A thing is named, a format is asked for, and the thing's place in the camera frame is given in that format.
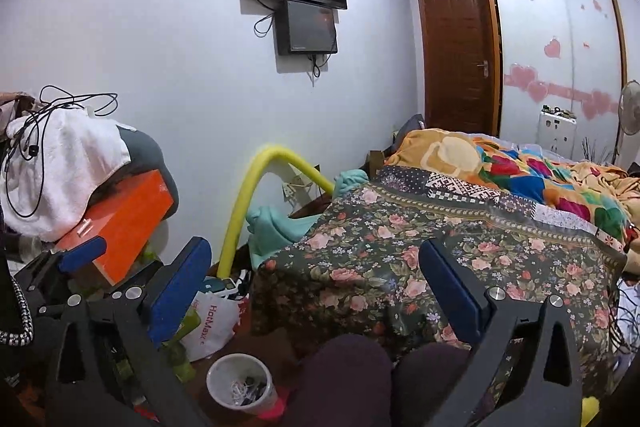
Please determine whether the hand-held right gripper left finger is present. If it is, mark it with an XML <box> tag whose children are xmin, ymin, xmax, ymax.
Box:
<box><xmin>45</xmin><ymin>236</ymin><xmax>214</xmax><ymax>427</ymax></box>

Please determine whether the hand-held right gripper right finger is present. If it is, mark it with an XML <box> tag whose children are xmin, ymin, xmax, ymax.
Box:
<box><xmin>419</xmin><ymin>239</ymin><xmax>584</xmax><ymax>427</ymax></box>

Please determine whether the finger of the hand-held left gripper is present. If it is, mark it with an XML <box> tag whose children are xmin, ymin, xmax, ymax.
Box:
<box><xmin>12</xmin><ymin>237</ymin><xmax>108</xmax><ymax>319</ymax></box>

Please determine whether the white cup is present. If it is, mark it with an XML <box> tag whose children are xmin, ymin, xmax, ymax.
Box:
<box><xmin>206</xmin><ymin>353</ymin><xmax>278</xmax><ymax>416</ymax></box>

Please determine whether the white earphone cable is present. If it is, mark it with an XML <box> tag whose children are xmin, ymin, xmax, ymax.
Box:
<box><xmin>230</xmin><ymin>378</ymin><xmax>252</xmax><ymax>406</ymax></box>

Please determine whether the white plastic bag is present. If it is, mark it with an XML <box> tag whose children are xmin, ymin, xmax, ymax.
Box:
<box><xmin>179</xmin><ymin>289</ymin><xmax>252</xmax><ymax>364</ymax></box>

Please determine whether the orange box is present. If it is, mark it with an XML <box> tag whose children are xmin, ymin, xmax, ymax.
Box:
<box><xmin>54</xmin><ymin>169</ymin><xmax>176</xmax><ymax>287</ymax></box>

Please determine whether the green plastic packaging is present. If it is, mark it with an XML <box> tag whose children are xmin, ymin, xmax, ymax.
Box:
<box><xmin>159</xmin><ymin>306</ymin><xmax>202</xmax><ymax>384</ymax></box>

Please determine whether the floral tablecloth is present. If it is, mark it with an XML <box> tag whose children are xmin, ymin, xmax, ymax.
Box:
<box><xmin>249</xmin><ymin>180</ymin><xmax>629</xmax><ymax>410</ymax></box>

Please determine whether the person's right leg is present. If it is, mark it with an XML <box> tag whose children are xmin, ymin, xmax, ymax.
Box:
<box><xmin>391</xmin><ymin>341</ymin><xmax>477</xmax><ymax>427</ymax></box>

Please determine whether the person's leg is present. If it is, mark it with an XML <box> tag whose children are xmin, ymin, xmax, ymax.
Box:
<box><xmin>391</xmin><ymin>341</ymin><xmax>477</xmax><ymax>427</ymax></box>
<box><xmin>284</xmin><ymin>333</ymin><xmax>394</xmax><ymax>427</ymax></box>

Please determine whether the white towel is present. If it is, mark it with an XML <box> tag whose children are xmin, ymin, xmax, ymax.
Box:
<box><xmin>0</xmin><ymin>108</ymin><xmax>133</xmax><ymax>243</ymax></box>

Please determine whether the dark patchwork blanket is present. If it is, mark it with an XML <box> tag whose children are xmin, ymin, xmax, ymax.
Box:
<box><xmin>376</xmin><ymin>164</ymin><xmax>627</xmax><ymax>254</ymax></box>

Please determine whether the teal cloth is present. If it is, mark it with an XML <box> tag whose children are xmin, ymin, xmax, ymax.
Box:
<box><xmin>235</xmin><ymin>191</ymin><xmax>343</xmax><ymax>270</ymax></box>
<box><xmin>244</xmin><ymin>205</ymin><xmax>323</xmax><ymax>271</ymax></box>
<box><xmin>333</xmin><ymin>170</ymin><xmax>372</xmax><ymax>198</ymax></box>

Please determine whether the yellow foam tube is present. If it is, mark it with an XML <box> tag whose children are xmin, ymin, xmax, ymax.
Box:
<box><xmin>217</xmin><ymin>145</ymin><xmax>336</xmax><ymax>279</ymax></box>

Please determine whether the orange colourful blanket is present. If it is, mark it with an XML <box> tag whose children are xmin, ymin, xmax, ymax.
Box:
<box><xmin>387</xmin><ymin>128</ymin><xmax>640</xmax><ymax>255</ymax></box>

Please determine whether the person's left leg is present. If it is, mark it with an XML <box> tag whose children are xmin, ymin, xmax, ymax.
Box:
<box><xmin>284</xmin><ymin>333</ymin><xmax>394</xmax><ymax>427</ymax></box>

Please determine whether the cardboard box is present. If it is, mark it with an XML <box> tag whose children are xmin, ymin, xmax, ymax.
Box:
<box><xmin>368</xmin><ymin>150</ymin><xmax>397</xmax><ymax>178</ymax></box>

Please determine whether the pink floor object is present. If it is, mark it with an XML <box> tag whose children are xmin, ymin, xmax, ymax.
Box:
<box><xmin>256</xmin><ymin>386</ymin><xmax>292</xmax><ymax>424</ymax></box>

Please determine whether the dark purple pillow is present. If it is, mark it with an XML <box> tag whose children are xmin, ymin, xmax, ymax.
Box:
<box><xmin>391</xmin><ymin>113</ymin><xmax>427</xmax><ymax>148</ymax></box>

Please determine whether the yellow object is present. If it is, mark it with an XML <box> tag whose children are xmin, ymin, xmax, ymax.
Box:
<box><xmin>581</xmin><ymin>396</ymin><xmax>602</xmax><ymax>427</ymax></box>

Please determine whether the white appliance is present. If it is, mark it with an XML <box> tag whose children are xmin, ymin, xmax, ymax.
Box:
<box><xmin>537</xmin><ymin>105</ymin><xmax>579</xmax><ymax>156</ymax></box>

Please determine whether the dark twig decoration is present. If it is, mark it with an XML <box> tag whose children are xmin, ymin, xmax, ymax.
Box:
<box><xmin>581</xmin><ymin>136</ymin><xmax>615</xmax><ymax>166</ymax></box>

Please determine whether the brown wooden door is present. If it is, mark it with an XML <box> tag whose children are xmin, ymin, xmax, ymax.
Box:
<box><xmin>416</xmin><ymin>0</ymin><xmax>502</xmax><ymax>138</ymax></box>

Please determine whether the standing fan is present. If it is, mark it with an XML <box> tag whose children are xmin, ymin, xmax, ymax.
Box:
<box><xmin>611</xmin><ymin>79</ymin><xmax>640</xmax><ymax>168</ymax></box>

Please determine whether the white wardrobe with heart stickers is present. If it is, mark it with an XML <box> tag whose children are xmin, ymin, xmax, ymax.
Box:
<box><xmin>486</xmin><ymin>0</ymin><xmax>629</xmax><ymax>168</ymax></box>

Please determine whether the small black monitor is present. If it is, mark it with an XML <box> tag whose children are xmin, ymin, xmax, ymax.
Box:
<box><xmin>274</xmin><ymin>0</ymin><xmax>339</xmax><ymax>57</ymax></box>

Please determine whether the braided black white cord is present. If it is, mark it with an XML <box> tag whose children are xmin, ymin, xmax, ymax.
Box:
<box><xmin>0</xmin><ymin>276</ymin><xmax>34</xmax><ymax>347</ymax></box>

